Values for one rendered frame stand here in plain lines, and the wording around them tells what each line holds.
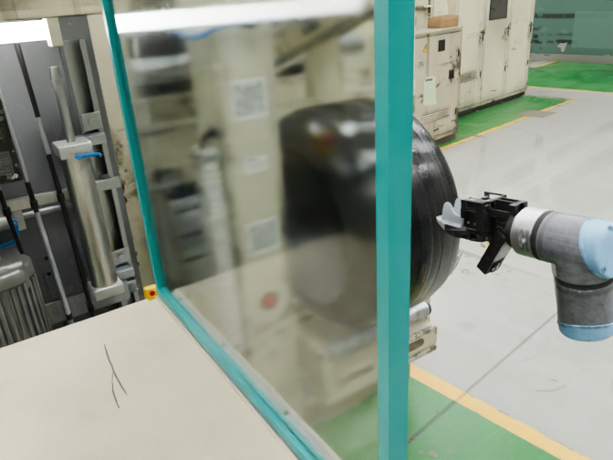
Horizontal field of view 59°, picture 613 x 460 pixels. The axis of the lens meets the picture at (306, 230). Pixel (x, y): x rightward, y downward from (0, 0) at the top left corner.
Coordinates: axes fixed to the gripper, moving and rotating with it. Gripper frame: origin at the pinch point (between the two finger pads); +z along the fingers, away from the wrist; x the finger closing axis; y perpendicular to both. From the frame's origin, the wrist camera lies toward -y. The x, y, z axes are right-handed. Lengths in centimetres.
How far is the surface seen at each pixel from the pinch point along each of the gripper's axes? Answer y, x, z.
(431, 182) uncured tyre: 8.1, -0.3, 3.0
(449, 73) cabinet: -1, -383, 356
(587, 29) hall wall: 14, -1037, 596
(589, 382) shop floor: -118, -126, 40
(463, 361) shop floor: -113, -94, 84
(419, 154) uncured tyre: 14.0, -0.4, 6.2
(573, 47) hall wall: -18, -1034, 624
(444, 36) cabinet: 38, -372, 350
